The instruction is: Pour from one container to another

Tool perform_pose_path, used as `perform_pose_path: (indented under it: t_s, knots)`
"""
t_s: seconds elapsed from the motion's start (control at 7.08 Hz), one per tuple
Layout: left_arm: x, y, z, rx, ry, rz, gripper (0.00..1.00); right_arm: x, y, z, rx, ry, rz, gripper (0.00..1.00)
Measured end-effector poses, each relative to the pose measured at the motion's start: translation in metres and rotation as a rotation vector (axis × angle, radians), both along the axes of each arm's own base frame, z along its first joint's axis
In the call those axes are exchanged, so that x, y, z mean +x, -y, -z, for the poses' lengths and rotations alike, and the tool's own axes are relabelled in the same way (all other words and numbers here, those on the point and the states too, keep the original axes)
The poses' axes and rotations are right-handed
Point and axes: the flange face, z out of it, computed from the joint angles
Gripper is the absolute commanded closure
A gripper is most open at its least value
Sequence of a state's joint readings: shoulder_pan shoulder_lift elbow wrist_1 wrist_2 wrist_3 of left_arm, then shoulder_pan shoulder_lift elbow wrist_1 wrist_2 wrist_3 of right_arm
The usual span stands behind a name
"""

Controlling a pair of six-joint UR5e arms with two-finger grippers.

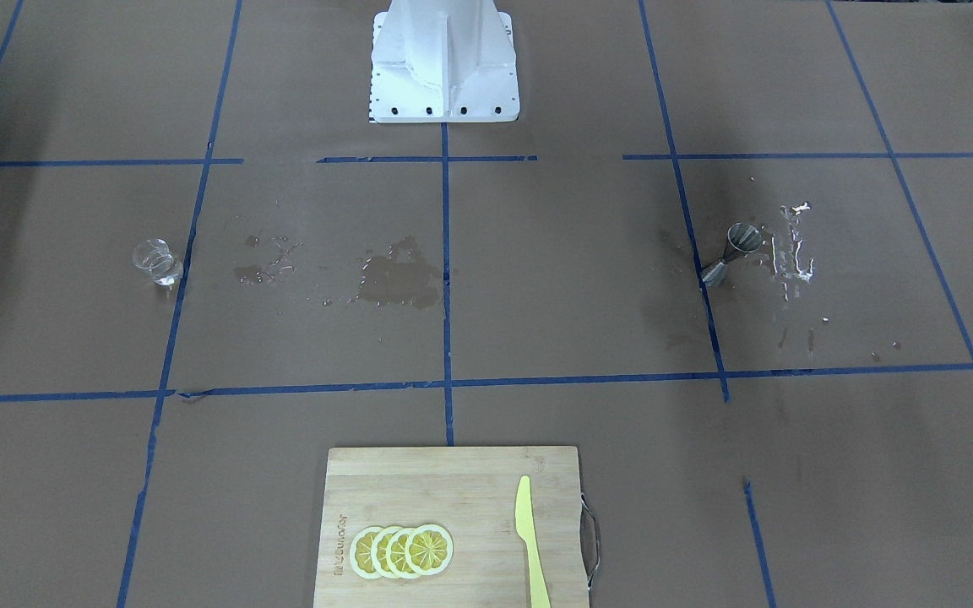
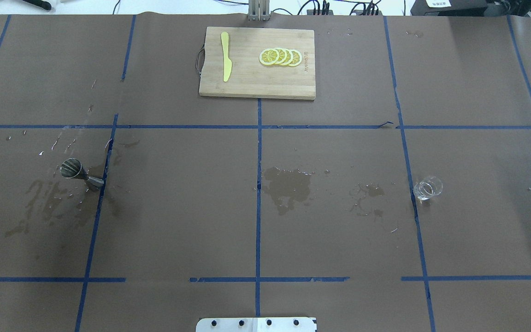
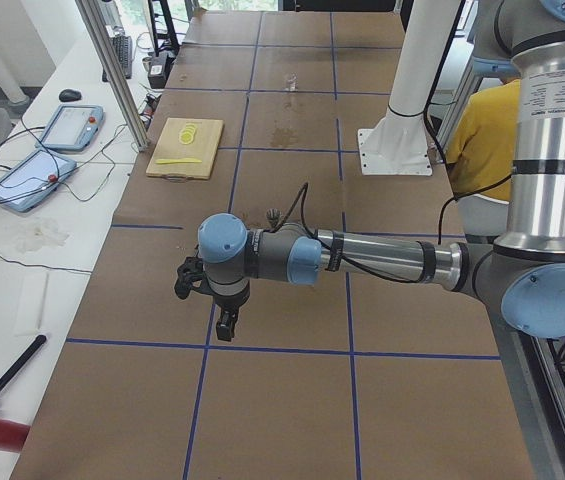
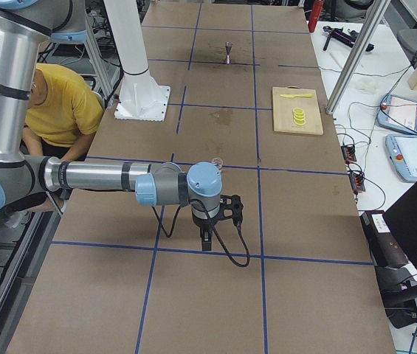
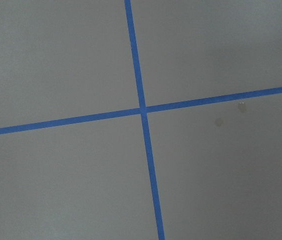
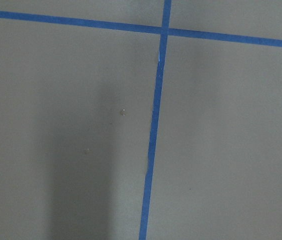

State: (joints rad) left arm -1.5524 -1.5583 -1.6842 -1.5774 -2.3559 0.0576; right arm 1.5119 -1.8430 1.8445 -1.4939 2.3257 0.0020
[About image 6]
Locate crossing blue tape strip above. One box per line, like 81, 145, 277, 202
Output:
138, 0, 172, 240

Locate long blue tape strip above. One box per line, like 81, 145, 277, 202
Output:
0, 11, 282, 48

